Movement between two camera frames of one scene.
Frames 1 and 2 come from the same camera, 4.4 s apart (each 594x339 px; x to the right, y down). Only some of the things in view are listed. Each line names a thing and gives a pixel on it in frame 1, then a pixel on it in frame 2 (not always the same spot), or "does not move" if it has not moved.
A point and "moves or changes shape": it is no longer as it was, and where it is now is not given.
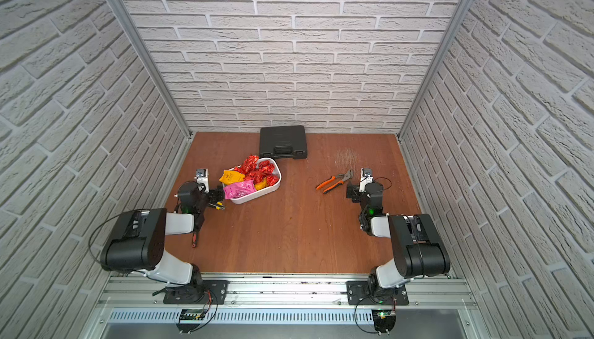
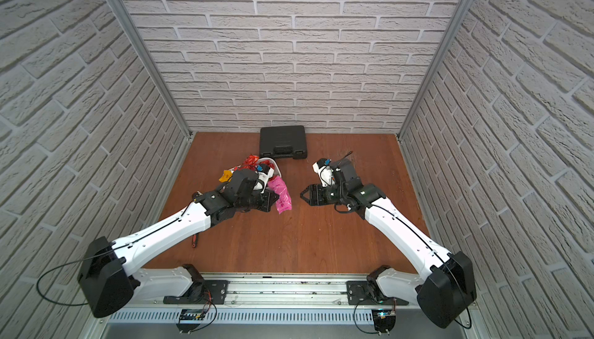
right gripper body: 354,190 → 326,196
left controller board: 190,320 does not move
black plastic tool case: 283,142 does not move
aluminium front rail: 286,291 does not move
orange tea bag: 231,176 does not move
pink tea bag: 239,189 moves or changes shape
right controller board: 384,320 does not move
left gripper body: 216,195 → 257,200
